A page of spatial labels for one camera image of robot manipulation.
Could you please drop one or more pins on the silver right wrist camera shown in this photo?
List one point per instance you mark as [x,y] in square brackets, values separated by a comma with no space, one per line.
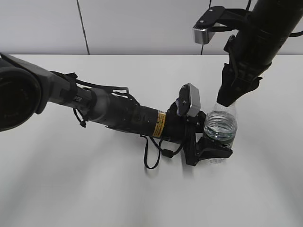
[217,19]

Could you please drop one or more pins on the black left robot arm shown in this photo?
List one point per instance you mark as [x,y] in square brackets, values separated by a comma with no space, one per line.
[25,89]

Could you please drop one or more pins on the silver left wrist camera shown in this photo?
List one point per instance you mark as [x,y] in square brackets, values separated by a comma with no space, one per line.
[188,103]

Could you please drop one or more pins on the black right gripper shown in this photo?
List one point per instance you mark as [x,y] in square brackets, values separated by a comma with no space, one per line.
[250,54]

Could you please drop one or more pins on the clear cestbon water bottle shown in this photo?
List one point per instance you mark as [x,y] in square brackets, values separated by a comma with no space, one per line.
[221,125]

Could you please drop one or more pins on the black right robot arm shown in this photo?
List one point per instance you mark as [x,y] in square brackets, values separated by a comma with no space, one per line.
[282,15]

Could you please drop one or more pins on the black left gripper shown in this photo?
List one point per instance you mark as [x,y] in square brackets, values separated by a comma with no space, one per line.
[182,130]

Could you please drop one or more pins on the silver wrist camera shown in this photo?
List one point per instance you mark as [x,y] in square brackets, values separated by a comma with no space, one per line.
[188,103]
[217,19]

